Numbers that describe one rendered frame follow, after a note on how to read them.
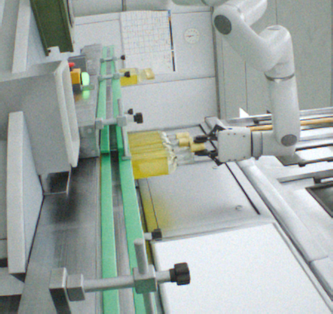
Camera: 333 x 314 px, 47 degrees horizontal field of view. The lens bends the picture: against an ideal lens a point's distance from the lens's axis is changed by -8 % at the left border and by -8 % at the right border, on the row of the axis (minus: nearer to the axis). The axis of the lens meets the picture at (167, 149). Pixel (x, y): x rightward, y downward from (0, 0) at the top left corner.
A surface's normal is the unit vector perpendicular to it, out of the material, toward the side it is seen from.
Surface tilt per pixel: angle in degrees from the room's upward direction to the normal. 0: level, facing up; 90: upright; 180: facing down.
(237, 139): 105
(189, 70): 90
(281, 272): 90
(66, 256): 90
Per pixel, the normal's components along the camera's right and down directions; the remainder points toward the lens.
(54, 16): 0.16, 0.87
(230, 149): -0.18, 0.41
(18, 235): 0.03, -0.48
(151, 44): 0.14, 0.36
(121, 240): -0.08, -0.92
